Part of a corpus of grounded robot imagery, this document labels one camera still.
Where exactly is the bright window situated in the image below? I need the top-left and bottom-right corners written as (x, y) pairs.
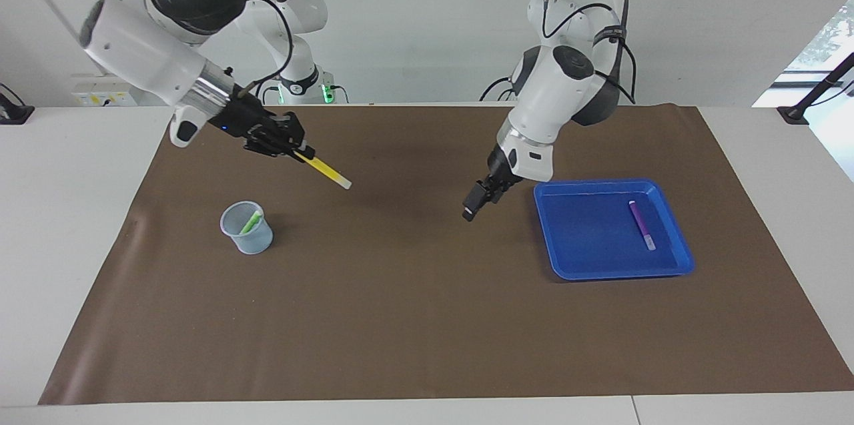
top-left (753, 0), bottom-right (854, 109)

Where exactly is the translucent plastic cup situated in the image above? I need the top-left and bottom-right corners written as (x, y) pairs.
top-left (220, 201), bottom-right (274, 256)

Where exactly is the purple pen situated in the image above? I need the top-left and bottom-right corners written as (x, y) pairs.
top-left (628, 200), bottom-right (657, 252)

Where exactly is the brown paper table mat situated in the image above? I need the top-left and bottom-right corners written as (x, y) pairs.
top-left (38, 105), bottom-right (854, 406)

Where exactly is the black angled stand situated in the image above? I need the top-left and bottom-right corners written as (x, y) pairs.
top-left (777, 51), bottom-right (854, 125)

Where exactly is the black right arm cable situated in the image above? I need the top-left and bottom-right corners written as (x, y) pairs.
top-left (244, 0), bottom-right (295, 95)

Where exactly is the yellow pen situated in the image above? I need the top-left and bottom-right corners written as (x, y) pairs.
top-left (294, 150), bottom-right (352, 190)

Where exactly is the blue plastic tray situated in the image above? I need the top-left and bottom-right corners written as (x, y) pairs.
top-left (533, 178), bottom-right (696, 281)

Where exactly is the white wall power socket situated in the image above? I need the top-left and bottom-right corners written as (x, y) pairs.
top-left (72, 74), bottom-right (137, 107)

